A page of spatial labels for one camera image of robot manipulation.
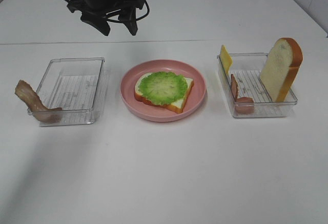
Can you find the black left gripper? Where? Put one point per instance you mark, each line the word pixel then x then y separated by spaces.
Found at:
pixel 124 9

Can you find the green lettuce leaf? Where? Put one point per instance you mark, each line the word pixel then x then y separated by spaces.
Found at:
pixel 163 88

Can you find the bread slice from tray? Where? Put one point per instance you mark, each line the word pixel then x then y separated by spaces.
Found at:
pixel 176 106

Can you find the brown bacon strip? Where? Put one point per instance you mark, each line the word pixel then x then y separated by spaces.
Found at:
pixel 25 93

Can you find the yellow cheese slice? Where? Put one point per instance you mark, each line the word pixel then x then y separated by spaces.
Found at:
pixel 226 59

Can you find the pink bacon strip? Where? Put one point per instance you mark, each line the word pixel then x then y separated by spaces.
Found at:
pixel 242 105

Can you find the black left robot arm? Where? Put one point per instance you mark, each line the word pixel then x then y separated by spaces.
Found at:
pixel 97 13

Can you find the clear left plastic tray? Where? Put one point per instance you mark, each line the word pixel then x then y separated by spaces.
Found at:
pixel 74 90

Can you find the clear plastic tray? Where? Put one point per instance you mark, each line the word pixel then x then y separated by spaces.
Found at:
pixel 246 68
pixel 74 90

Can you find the pink round plate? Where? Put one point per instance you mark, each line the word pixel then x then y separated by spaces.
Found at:
pixel 158 114

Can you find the clear right plastic tray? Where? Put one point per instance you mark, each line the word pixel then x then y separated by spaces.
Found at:
pixel 246 68

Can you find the bread slice in right tray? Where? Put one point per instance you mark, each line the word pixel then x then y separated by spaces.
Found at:
pixel 281 68

